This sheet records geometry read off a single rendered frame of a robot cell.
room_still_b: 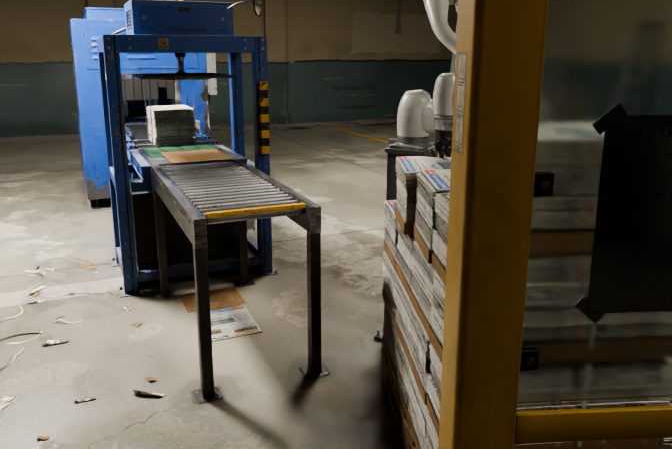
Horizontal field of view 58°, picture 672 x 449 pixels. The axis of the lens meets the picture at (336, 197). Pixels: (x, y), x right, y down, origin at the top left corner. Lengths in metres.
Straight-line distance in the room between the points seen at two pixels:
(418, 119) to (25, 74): 8.95
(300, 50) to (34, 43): 4.57
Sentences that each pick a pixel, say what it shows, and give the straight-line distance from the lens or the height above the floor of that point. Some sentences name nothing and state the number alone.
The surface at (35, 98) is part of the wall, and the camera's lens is 11.19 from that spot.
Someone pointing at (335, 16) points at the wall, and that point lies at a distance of 12.22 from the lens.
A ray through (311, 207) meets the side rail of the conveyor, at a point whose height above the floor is 0.80.
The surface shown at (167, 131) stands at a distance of 4.51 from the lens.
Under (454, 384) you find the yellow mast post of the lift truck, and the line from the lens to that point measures 0.90.
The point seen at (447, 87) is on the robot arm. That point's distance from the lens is 2.29.
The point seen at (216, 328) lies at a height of 0.01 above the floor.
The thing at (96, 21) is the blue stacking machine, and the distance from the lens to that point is 6.03.
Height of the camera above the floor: 1.44
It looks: 13 degrees down
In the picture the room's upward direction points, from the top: straight up
